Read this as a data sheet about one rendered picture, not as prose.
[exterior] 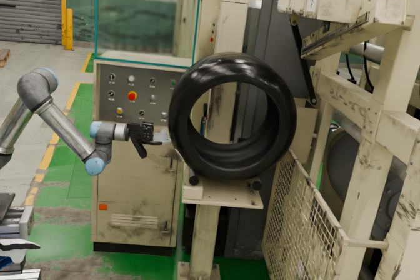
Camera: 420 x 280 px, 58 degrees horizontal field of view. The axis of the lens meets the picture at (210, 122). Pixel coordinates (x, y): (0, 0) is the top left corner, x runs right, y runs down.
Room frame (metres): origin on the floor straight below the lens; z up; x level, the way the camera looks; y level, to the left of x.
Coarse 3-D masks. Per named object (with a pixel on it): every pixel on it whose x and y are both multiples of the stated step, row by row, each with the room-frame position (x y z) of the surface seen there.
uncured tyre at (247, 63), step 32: (192, 64) 1.69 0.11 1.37; (224, 64) 1.51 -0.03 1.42; (256, 64) 1.53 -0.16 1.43; (192, 96) 1.47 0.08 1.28; (288, 96) 1.52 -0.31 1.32; (192, 128) 1.74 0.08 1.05; (288, 128) 1.51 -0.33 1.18; (192, 160) 1.48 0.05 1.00; (224, 160) 1.72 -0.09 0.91; (256, 160) 1.66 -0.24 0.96
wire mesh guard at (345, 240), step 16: (304, 176) 1.46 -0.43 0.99; (272, 192) 1.90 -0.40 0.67; (288, 192) 1.65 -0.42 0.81; (272, 208) 1.85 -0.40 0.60; (304, 208) 1.41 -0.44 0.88; (272, 224) 1.79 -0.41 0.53; (288, 224) 1.56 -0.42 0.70; (304, 224) 1.38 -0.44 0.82; (320, 224) 1.23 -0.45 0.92; (336, 224) 1.11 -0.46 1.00; (320, 240) 1.20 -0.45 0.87; (288, 256) 1.48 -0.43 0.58; (320, 256) 1.17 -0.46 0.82; (336, 256) 1.06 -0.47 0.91; (272, 272) 1.65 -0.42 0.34; (288, 272) 1.44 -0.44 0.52; (320, 272) 1.14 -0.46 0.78; (336, 272) 1.02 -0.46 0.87
